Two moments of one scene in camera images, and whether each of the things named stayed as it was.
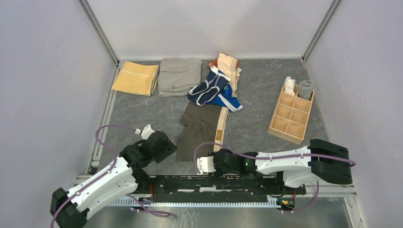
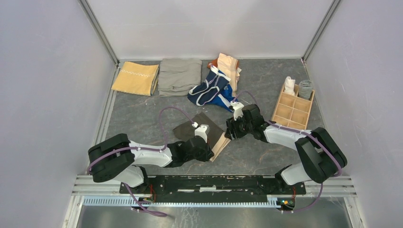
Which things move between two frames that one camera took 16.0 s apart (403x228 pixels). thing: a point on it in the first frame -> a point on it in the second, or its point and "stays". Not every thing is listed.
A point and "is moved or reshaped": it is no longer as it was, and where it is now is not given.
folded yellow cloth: (137, 78) stays
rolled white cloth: (289, 86) stays
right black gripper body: (219, 171) -> (241, 127)
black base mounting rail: (214, 185) stays
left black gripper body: (167, 149) -> (202, 156)
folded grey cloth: (177, 76) stays
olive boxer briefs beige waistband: (200, 124) is moved or reshaped
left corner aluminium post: (100, 31) stays
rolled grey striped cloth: (305, 88) stays
